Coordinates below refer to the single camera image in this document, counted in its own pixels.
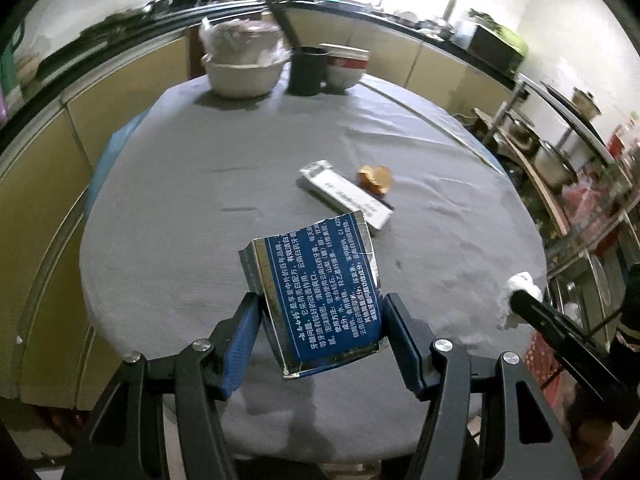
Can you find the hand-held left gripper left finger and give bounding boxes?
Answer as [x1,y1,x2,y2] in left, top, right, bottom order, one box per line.
[75,292,263,480]

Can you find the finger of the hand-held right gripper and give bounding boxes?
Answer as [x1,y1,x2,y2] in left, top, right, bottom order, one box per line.
[509,291,640,428]

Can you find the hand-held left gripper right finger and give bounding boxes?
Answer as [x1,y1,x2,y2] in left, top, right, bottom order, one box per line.
[380,294,583,480]

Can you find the white tissue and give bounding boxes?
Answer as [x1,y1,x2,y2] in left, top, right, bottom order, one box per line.
[496,271,544,331]

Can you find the blue silver carton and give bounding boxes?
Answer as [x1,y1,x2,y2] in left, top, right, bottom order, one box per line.
[239,211,391,379]

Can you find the red plastic basket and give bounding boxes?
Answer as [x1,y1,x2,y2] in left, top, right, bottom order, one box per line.
[527,332,564,412]

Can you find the metal storage rack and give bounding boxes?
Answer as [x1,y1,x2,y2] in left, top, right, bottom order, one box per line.
[472,72,640,361]

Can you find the large steel pot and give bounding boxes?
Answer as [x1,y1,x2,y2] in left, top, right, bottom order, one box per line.
[532,140,579,189]

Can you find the long white blue box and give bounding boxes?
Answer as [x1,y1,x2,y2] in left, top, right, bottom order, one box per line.
[299,160,394,234]

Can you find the golden foil wrapper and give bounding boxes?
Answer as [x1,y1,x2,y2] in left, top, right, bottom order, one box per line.
[357,165,394,195]

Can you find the small steel pot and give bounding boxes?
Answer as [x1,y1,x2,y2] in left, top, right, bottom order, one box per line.
[504,117,536,149]

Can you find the lidded enamel pot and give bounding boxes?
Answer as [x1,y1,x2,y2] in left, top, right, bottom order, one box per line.
[572,87,601,119]

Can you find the long thin stick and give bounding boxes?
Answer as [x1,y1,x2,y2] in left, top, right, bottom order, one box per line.
[359,84,502,173]

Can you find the beige lower cabinets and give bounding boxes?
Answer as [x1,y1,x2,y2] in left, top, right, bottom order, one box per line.
[0,2,517,411]

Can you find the white basin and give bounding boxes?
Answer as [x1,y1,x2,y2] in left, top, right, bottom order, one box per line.
[201,54,292,99]

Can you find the microwave oven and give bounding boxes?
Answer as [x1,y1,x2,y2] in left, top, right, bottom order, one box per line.
[467,25,521,74]

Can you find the green bag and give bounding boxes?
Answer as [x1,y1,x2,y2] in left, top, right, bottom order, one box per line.
[492,25,530,59]

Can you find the black cup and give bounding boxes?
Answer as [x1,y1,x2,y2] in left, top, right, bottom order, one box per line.
[287,46,330,96]

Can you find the red white bowl stack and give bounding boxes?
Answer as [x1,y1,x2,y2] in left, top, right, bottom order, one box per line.
[325,44,371,92]

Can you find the white lidded pot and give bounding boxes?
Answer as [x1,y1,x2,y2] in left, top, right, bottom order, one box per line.
[199,18,292,67]

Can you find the green thermos jug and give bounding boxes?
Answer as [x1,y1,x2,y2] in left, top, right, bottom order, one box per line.
[0,25,26,92]

